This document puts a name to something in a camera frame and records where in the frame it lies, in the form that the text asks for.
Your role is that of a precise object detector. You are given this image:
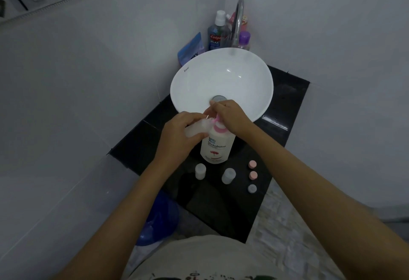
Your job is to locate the person's right hand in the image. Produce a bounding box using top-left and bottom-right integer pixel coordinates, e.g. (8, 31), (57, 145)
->
(204, 99), (255, 136)

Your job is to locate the person's left hand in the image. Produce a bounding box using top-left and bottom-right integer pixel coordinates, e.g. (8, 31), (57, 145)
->
(153, 111), (211, 170)

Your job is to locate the white hand sanitizer pump bottle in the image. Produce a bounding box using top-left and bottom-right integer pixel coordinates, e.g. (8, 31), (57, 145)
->
(200, 114), (236, 164)

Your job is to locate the person's left forearm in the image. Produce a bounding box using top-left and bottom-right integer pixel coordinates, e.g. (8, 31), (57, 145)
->
(54, 160), (181, 280)

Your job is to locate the person's right forearm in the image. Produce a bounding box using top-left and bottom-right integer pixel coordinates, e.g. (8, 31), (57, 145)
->
(236, 122), (409, 280)

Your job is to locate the purple capped bottle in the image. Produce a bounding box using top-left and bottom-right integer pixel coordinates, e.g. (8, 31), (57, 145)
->
(236, 30), (251, 50)

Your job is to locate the blue mouthwash bottle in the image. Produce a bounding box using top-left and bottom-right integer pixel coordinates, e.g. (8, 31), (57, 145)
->
(207, 10), (228, 51)

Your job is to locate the white round sink basin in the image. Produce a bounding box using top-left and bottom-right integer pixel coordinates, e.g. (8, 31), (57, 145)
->
(170, 47), (274, 123)

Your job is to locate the blue plastic bucket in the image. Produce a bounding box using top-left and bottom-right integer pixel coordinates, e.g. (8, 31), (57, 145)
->
(135, 190), (179, 247)

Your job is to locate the blue pouch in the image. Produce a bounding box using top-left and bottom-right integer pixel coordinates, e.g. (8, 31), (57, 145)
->
(177, 32), (206, 67)

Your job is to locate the chrome faucet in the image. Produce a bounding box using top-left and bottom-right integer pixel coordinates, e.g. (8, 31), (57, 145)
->
(230, 0), (245, 49)

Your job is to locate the white printed shirt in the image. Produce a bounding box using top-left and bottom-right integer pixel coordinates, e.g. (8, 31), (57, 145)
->
(123, 235), (275, 280)

